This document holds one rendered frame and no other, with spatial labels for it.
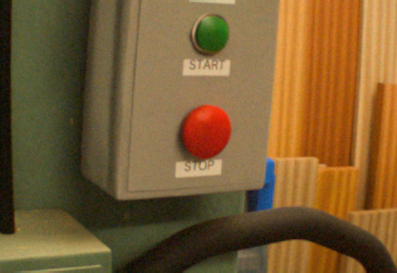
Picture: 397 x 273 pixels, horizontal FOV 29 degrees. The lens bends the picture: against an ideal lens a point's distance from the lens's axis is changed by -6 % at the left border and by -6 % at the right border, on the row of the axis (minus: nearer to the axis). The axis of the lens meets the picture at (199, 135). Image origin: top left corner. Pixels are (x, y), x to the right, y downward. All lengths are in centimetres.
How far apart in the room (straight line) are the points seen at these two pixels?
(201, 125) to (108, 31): 7
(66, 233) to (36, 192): 5
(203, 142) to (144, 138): 3
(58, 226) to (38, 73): 9
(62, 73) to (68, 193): 8
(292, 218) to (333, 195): 142
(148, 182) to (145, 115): 4
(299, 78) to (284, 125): 12
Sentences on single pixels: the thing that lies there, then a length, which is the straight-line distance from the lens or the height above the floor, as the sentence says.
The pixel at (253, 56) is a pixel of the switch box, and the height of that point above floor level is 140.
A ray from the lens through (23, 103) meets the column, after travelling 47.
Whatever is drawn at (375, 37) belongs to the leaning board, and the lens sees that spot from 209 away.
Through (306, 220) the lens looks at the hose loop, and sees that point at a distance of 54.
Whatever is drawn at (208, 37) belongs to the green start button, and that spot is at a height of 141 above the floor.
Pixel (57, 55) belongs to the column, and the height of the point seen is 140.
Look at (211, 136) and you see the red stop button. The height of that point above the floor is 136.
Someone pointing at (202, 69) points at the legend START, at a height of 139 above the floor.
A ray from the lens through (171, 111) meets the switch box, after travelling 44.
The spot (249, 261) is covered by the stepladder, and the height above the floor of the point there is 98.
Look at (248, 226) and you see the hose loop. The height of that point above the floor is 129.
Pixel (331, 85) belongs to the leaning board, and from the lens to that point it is 205.
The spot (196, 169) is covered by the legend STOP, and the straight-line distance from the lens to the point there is 46.
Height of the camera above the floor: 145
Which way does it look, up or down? 12 degrees down
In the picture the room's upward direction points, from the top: 5 degrees clockwise
